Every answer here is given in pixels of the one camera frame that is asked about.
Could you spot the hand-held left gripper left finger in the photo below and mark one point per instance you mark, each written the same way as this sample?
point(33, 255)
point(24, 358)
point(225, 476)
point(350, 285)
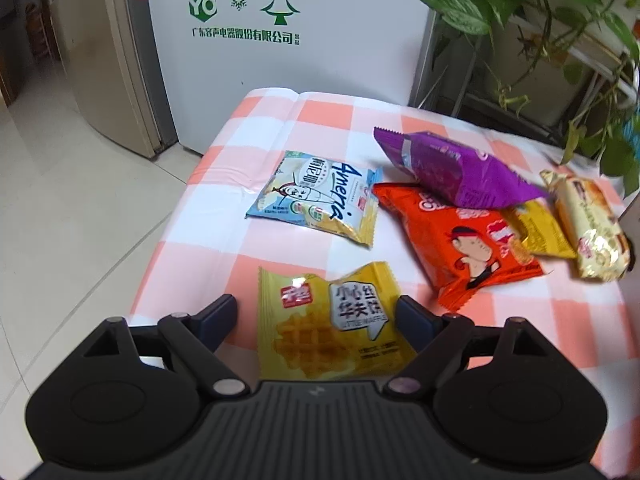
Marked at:
point(220, 320)

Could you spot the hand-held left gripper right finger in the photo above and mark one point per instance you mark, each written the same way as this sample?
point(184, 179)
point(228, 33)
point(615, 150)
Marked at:
point(412, 321)

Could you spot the yellow waffle snack packet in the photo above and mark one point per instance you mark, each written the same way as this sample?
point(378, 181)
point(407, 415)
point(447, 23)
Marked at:
point(310, 310)

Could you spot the light blue snack packet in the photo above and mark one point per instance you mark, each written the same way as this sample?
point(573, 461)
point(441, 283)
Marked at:
point(310, 190)

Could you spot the red cartoon snack packet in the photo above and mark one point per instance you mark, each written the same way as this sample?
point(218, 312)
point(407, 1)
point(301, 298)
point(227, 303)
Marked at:
point(450, 245)

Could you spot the purple snack packet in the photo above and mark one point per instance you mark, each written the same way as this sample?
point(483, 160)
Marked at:
point(460, 170)

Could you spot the small yellow snack packet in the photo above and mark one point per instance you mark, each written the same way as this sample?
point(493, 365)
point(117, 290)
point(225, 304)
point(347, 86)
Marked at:
point(545, 232)

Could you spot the cream pastry snack packet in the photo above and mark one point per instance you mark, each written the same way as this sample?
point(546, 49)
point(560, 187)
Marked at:
point(595, 225)

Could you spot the orange white checkered tablecloth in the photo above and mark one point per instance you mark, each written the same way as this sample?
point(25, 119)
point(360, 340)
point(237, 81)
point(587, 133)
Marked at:
point(320, 120)

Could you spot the black metal plant rack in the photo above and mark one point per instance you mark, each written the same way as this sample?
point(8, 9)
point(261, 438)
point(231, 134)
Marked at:
point(505, 110)

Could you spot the white freezer with green print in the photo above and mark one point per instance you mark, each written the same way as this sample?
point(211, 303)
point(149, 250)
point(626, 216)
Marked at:
point(300, 85)

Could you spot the silver refrigerator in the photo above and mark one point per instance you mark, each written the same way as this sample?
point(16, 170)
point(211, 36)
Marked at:
point(110, 60)

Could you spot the green pothos plant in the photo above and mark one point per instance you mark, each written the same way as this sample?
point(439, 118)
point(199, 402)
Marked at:
point(465, 10)

